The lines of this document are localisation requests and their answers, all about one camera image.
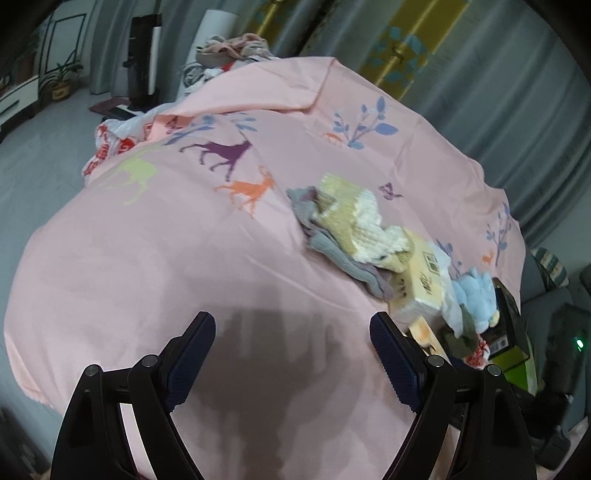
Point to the white cabinet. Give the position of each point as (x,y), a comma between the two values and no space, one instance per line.
(18,99)

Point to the peach paper packet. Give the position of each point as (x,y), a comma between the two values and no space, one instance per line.
(425,336)

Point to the pink printed blanket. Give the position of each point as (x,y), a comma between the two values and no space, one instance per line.
(184,254)

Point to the green box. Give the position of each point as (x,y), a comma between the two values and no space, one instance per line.
(519,374)

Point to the yellow patterned curtain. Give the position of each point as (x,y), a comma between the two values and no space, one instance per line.
(401,41)

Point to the black box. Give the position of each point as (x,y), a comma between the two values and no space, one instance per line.
(508,318)

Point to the white cylinder appliance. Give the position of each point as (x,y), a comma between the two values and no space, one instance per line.
(214,32)

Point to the yellow and white fuzzy sock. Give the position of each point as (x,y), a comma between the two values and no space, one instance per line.
(344,210)

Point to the striped cushion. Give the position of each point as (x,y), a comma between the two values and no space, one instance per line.
(551,267)

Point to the blue plush toy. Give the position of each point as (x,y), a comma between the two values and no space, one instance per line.
(475,295)

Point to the potted plant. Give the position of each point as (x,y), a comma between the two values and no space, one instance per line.
(60,81)

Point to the black upright vacuum cleaner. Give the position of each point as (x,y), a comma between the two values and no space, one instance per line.
(141,60)

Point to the red and white cloth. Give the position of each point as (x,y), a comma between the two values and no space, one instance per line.
(115,138)

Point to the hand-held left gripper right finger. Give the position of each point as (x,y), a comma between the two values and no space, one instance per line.
(397,364)

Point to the pile of clothes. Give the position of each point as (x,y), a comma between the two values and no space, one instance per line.
(235,48)

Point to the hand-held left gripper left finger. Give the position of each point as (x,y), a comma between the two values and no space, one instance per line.
(194,355)

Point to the grey sock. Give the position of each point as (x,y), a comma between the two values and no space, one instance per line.
(307,203)
(351,265)

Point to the red and white plush toy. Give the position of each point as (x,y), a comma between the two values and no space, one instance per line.
(479,356)

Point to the olive sock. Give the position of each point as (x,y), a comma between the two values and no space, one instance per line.
(461,344)

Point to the yellow tissue pack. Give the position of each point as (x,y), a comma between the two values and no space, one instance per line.
(420,286)

